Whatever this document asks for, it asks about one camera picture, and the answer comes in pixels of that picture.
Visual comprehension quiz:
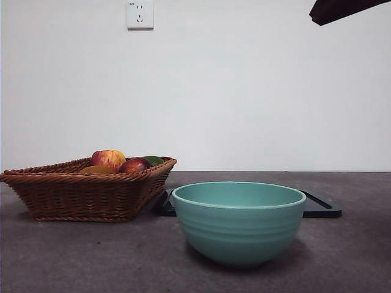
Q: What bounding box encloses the teal ribbed bowl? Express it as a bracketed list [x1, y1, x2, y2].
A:
[171, 181, 307, 269]

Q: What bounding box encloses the brown kiwi fruit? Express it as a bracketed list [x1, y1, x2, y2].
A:
[79, 165, 116, 175]

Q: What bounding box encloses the black rectangular tray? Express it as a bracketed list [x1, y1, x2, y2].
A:
[157, 188, 343, 219]

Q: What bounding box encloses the green fruit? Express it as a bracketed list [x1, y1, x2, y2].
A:
[142, 156, 165, 167]

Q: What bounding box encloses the dark red apple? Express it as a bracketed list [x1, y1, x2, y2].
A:
[119, 157, 153, 174]

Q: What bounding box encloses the red and yellow apple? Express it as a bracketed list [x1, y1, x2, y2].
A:
[90, 149, 127, 173]

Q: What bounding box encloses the brown wicker basket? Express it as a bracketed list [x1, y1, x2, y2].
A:
[0, 156, 178, 223]

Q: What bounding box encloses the white wall power socket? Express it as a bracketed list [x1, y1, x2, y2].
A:
[127, 1, 155, 31]

